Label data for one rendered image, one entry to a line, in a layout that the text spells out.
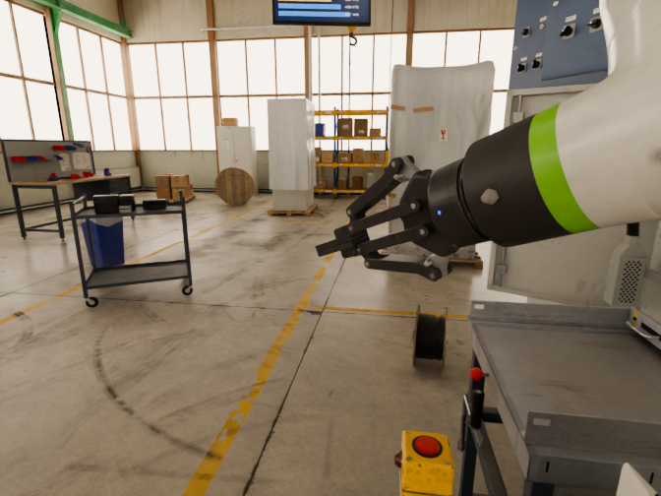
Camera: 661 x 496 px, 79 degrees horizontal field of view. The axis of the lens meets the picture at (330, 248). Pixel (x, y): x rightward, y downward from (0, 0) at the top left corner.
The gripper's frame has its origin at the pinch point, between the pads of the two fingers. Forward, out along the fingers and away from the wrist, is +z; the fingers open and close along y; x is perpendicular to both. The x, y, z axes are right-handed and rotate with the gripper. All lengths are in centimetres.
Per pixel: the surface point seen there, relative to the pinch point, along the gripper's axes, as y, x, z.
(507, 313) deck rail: -39, -82, 32
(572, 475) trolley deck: -53, -34, 0
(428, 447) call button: -36.7, -12.2, 10.5
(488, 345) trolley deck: -42, -63, 29
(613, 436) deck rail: -49, -42, -5
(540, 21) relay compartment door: 73, -209, 37
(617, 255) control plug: -29, -94, 2
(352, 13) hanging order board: 263, -380, 283
